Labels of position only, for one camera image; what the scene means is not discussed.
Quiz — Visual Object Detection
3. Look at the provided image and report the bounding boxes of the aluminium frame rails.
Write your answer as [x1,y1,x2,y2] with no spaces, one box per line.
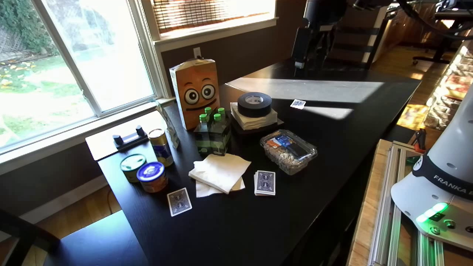
[368,141,448,266]

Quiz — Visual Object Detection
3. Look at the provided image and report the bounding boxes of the dark blue bench seat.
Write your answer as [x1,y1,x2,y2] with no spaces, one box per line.
[43,211,149,266]

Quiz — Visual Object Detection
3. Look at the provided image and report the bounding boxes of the white flat box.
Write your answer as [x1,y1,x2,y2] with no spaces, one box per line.
[229,101,281,133]

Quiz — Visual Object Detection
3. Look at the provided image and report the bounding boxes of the woven window blind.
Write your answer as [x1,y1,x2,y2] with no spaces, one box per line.
[149,0,278,34]

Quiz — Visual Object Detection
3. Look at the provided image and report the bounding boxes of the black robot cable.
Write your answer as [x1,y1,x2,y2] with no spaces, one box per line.
[396,0,473,40]

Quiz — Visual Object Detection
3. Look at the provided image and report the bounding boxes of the blue lid can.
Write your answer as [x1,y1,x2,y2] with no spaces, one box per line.
[134,160,170,195]

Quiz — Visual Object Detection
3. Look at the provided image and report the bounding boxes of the green lid can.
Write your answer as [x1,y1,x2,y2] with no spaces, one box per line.
[118,152,148,185]

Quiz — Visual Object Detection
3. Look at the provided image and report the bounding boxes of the white paper napkin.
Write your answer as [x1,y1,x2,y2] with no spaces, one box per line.
[193,176,247,200]
[186,152,252,195]

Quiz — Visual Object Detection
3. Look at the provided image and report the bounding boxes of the blue playing card deck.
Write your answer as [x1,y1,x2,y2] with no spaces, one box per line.
[252,169,278,198]

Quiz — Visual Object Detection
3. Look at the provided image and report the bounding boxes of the dark chair frame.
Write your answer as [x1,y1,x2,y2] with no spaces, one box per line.
[0,208,60,266]

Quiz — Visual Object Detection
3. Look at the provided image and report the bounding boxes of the pile of snack bags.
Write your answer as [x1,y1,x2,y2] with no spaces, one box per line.
[424,43,473,132]

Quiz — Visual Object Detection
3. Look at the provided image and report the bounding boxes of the black handle clamp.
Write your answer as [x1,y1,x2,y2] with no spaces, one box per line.
[112,126,149,152]

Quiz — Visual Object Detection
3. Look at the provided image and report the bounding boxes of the brown paper bag with face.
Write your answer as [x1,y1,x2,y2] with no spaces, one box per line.
[168,58,221,132]

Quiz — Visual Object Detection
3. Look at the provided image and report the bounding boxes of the black snack bar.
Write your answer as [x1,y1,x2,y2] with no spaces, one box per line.
[269,133,307,155]

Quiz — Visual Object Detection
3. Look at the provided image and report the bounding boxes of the white sill board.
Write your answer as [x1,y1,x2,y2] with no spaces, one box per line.
[84,109,168,163]

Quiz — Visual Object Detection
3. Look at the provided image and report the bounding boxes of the tall blue silver can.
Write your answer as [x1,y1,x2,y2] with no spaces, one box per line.
[148,127,174,169]

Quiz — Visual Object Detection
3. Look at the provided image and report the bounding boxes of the clear plastic bowl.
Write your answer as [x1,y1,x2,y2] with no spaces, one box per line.
[258,129,319,177]

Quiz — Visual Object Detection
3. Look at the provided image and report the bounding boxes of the single blue playing card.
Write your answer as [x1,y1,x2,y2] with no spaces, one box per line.
[165,186,193,219]

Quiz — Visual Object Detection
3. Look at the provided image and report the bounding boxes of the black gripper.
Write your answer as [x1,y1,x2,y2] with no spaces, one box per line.
[292,0,347,71]

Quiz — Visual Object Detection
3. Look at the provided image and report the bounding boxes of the blue tape roll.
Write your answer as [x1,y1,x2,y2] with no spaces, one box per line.
[236,92,273,118]

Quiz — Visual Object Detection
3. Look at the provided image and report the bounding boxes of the green capped bottle pack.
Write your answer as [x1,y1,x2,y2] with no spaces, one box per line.
[192,107,232,157]

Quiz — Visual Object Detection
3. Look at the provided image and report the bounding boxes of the dark wooden chair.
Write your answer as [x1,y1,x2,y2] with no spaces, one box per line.
[326,5,390,68]

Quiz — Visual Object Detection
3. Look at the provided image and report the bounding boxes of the yellow snack packet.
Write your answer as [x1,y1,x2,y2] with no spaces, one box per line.
[396,102,430,133]

